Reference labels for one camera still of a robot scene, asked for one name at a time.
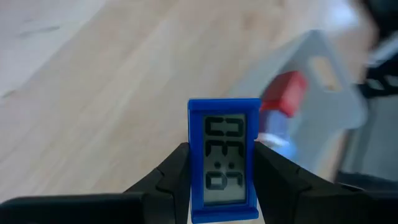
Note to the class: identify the blue digital clock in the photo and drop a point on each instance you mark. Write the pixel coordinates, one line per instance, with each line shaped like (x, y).
(224, 161)

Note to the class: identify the grey plastic tray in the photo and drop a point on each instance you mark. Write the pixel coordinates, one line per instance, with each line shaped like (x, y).
(335, 109)

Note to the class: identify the small red plug charger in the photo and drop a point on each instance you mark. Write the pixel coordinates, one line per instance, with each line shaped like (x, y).
(284, 93)

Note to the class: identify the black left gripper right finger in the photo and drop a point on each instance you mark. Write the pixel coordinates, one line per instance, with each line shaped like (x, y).
(276, 189)

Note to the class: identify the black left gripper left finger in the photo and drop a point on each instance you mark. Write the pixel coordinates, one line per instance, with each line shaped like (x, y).
(168, 193)

